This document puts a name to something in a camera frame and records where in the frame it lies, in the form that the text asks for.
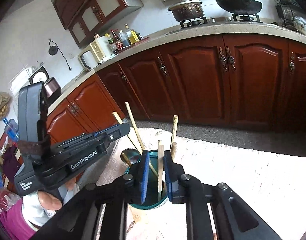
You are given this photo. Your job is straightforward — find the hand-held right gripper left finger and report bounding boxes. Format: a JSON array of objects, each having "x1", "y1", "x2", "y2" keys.
[{"x1": 33, "y1": 150, "x2": 150, "y2": 240}]

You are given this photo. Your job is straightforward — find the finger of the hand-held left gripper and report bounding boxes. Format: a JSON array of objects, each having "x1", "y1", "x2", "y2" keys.
[
  {"x1": 60, "y1": 124, "x2": 120, "y2": 146},
  {"x1": 93, "y1": 124, "x2": 131, "y2": 153}
]

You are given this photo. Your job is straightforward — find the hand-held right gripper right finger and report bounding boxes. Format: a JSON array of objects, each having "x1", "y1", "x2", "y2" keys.
[{"x1": 164, "y1": 152, "x2": 285, "y2": 240}]

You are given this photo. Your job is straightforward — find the teal plastic cup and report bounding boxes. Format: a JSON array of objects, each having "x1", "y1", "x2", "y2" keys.
[{"x1": 123, "y1": 149, "x2": 170, "y2": 209}]

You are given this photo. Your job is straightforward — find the metal spoon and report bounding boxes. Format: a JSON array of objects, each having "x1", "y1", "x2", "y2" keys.
[{"x1": 120, "y1": 149, "x2": 140, "y2": 167}]

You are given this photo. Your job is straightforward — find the person's left forearm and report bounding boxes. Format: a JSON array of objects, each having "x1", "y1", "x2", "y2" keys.
[{"x1": 0, "y1": 197, "x2": 43, "y2": 240}]

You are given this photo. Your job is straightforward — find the person's left hand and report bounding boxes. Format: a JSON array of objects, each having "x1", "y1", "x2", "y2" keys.
[{"x1": 21, "y1": 179, "x2": 79, "y2": 228}]

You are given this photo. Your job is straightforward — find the blue plastic water jug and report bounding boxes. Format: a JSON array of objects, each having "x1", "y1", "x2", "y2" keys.
[{"x1": 3, "y1": 117, "x2": 19, "y2": 144}]

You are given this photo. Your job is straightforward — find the bag of brown produce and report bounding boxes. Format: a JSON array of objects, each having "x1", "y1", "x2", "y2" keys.
[{"x1": 0, "y1": 90, "x2": 13, "y2": 119}]

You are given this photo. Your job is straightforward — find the maroon rice cooker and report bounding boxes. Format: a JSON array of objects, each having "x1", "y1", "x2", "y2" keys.
[{"x1": 28, "y1": 66, "x2": 62, "y2": 104}]

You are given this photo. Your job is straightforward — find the white box appliance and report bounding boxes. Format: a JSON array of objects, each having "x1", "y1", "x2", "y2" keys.
[{"x1": 10, "y1": 66, "x2": 34, "y2": 93}]

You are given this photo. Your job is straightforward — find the purple cloth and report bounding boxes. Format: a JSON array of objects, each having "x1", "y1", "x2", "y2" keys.
[{"x1": 2, "y1": 146, "x2": 21, "y2": 183}]

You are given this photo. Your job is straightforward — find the cream fluffy cloth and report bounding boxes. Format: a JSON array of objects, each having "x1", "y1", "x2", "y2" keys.
[{"x1": 93, "y1": 127, "x2": 306, "y2": 240}]

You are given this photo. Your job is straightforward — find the cream countertop oven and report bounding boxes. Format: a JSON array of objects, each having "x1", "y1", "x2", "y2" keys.
[{"x1": 77, "y1": 35, "x2": 110, "y2": 72}]

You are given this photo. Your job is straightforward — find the red plastic bag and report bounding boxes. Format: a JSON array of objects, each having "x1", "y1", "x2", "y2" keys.
[{"x1": 0, "y1": 187, "x2": 19, "y2": 214}]

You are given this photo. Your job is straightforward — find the red wooden base cabinets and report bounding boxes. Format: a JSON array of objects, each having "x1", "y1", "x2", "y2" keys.
[{"x1": 46, "y1": 34, "x2": 306, "y2": 145}]

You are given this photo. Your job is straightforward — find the row of condiment bottles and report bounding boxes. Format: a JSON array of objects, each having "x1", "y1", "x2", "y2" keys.
[{"x1": 104, "y1": 23, "x2": 144, "y2": 53}]

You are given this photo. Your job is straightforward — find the stone kitchen countertop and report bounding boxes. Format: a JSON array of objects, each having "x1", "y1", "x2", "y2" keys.
[{"x1": 46, "y1": 21, "x2": 306, "y2": 115}]

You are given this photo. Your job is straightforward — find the lidded cooking pot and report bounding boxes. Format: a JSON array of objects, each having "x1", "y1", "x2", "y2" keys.
[{"x1": 167, "y1": 0, "x2": 204, "y2": 22}]

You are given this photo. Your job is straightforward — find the gas stove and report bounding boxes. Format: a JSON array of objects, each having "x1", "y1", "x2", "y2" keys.
[{"x1": 165, "y1": 14, "x2": 264, "y2": 29}]

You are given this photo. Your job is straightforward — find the black wok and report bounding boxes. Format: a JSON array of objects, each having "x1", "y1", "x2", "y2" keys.
[{"x1": 214, "y1": 0, "x2": 263, "y2": 15}]

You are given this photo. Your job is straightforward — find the patterned ceramic bowl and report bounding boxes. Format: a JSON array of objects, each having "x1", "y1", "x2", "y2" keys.
[{"x1": 293, "y1": 16, "x2": 306, "y2": 36}]

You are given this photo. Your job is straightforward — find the black wall cable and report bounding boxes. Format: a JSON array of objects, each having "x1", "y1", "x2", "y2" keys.
[{"x1": 48, "y1": 39, "x2": 72, "y2": 71}]

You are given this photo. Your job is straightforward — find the wooden glass-door wall cabinet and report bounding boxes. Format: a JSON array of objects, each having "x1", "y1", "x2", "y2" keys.
[{"x1": 49, "y1": 0, "x2": 144, "y2": 49}]

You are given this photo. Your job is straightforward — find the black wire dish rack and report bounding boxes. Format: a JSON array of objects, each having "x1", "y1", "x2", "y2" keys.
[{"x1": 275, "y1": 0, "x2": 306, "y2": 37}]

